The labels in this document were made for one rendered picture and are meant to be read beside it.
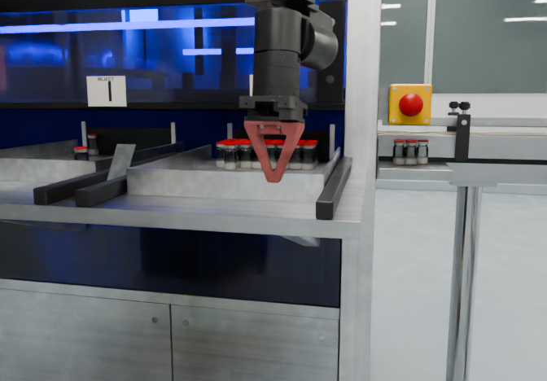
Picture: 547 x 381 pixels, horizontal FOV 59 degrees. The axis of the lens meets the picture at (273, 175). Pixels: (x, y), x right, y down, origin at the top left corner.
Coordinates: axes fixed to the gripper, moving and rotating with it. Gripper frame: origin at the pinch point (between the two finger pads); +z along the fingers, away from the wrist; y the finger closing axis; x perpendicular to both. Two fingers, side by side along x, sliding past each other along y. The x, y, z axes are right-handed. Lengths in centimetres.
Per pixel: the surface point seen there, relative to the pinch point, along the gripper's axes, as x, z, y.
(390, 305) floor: -21, 71, 183
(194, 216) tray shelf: 7.2, 4.6, -7.4
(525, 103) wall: -159, -61, 490
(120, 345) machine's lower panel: 41, 40, 37
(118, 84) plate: 39, -16, 30
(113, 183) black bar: 20.4, 1.7, -2.1
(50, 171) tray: 35.8, 1.0, 6.1
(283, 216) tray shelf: -2.8, 4.1, -6.9
